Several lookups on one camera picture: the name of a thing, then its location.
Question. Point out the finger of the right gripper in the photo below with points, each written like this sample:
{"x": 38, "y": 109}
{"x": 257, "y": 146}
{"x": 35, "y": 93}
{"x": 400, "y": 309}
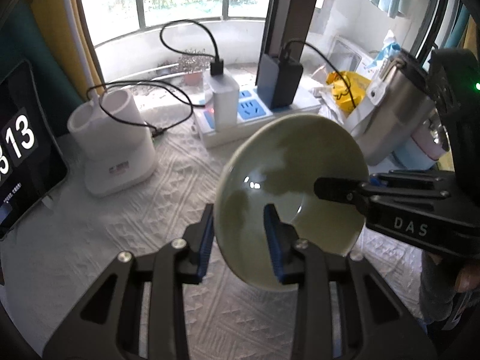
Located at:
{"x": 418, "y": 189}

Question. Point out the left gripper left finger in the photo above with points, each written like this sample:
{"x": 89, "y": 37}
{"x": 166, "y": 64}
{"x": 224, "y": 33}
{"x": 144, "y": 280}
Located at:
{"x": 105, "y": 322}

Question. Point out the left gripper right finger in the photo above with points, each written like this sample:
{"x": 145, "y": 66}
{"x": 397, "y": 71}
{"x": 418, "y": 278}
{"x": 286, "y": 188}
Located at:
{"x": 374, "y": 322}

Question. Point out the cream bowl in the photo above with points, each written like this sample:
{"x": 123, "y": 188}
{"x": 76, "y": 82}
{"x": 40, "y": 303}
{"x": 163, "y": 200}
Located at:
{"x": 279, "y": 165}

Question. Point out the stacked pastel bowls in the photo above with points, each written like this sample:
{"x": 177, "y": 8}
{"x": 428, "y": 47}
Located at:
{"x": 427, "y": 144}

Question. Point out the person's right hand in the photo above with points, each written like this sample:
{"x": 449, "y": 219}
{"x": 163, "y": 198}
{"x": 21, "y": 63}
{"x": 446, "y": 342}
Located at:
{"x": 468, "y": 279}

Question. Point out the stainless steel tumbler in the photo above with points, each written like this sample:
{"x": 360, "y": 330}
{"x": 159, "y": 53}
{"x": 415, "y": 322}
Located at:
{"x": 396, "y": 102}

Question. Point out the yellow plastic bag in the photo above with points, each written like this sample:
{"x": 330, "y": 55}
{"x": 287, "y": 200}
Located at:
{"x": 348, "y": 89}

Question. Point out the black charger adapter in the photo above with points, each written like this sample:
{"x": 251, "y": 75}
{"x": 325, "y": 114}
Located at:
{"x": 277, "y": 80}

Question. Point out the white power strip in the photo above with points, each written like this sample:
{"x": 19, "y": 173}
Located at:
{"x": 252, "y": 115}

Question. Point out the tablet showing clock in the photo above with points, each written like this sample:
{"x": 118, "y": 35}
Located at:
{"x": 32, "y": 164}

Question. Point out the white desk lamp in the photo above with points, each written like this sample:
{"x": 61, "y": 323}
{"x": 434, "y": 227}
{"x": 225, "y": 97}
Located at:
{"x": 116, "y": 142}

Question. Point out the white charger adapter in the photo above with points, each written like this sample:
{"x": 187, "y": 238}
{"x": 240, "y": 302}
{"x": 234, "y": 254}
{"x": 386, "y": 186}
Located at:
{"x": 221, "y": 95}

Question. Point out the yellow curtain left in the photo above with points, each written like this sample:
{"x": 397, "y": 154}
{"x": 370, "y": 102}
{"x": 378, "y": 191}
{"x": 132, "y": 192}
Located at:
{"x": 62, "y": 24}

